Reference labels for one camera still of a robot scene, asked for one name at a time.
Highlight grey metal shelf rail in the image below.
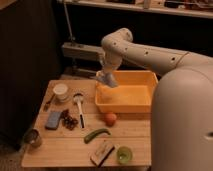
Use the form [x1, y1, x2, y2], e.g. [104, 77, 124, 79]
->
[61, 42, 105, 61]

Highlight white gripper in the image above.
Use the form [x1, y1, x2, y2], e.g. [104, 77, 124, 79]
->
[100, 55, 120, 74]

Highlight light blue towel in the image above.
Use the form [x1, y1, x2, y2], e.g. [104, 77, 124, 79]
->
[96, 71, 118, 88]

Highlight brown grape bunch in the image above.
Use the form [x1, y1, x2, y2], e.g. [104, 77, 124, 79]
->
[61, 109, 78, 130]

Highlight wooden scrub brush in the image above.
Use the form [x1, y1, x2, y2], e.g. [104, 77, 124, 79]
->
[90, 140, 115, 167]

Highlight metal cup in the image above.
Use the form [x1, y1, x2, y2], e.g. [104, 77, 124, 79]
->
[24, 129, 42, 148]

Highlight white paper cup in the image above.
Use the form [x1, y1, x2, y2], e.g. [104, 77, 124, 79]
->
[53, 83, 69, 102]

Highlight blue sponge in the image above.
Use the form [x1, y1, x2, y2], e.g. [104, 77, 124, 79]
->
[45, 111, 61, 130]

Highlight green pepper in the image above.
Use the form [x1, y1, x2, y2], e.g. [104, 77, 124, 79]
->
[84, 128, 110, 144]

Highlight green small cup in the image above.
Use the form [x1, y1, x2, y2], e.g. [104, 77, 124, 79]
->
[116, 146, 133, 165]

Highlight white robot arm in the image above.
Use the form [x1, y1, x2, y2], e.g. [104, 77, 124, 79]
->
[101, 28, 213, 171]

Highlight yellow plastic tray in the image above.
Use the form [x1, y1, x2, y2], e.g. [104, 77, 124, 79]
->
[95, 70, 158, 113]

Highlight orange fruit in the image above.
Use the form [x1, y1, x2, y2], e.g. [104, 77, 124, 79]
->
[104, 112, 117, 127]

